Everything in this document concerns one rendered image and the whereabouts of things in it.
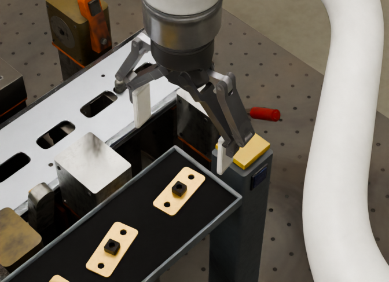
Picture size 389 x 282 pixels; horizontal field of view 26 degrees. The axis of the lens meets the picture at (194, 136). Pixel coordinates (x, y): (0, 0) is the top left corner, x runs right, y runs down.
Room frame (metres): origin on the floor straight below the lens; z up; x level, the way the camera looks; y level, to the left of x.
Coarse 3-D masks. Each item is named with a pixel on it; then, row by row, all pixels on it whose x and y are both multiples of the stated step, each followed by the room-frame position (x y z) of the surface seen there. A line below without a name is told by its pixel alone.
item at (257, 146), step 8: (256, 136) 0.82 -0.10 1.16; (216, 144) 0.80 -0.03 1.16; (248, 144) 0.80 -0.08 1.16; (256, 144) 0.80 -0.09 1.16; (264, 144) 0.80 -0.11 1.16; (240, 152) 0.79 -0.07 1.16; (248, 152) 0.79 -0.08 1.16; (256, 152) 0.79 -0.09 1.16; (264, 152) 0.79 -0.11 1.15; (240, 160) 0.77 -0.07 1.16; (248, 160) 0.77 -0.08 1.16
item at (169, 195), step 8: (184, 168) 0.76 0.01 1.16; (176, 176) 0.74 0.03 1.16; (184, 176) 0.74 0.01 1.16; (200, 176) 0.74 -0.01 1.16; (176, 184) 0.72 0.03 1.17; (184, 184) 0.72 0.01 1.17; (192, 184) 0.73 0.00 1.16; (200, 184) 0.73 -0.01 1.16; (168, 192) 0.71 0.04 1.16; (176, 192) 0.71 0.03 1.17; (184, 192) 0.71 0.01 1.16; (192, 192) 0.71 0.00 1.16; (160, 200) 0.70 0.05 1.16; (168, 200) 0.70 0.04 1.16; (176, 200) 0.70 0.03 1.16; (184, 200) 0.70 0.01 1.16; (160, 208) 0.68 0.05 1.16; (168, 208) 0.68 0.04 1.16; (176, 208) 0.68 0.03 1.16
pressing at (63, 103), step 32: (96, 64) 1.13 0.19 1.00; (64, 96) 1.05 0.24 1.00; (96, 96) 1.05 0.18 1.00; (128, 96) 1.05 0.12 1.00; (160, 96) 1.05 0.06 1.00; (0, 128) 0.97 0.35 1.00; (32, 128) 0.97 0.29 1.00; (96, 128) 0.97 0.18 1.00; (128, 128) 0.97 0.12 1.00; (0, 160) 0.90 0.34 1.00; (32, 160) 0.90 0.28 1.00; (0, 192) 0.83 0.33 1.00
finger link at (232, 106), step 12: (228, 72) 0.69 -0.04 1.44; (216, 84) 0.67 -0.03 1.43; (228, 96) 0.67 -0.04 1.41; (228, 108) 0.66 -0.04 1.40; (240, 108) 0.67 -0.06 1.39; (228, 120) 0.66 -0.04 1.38; (240, 120) 0.66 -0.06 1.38; (240, 132) 0.65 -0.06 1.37; (252, 132) 0.66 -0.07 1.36; (240, 144) 0.65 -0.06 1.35
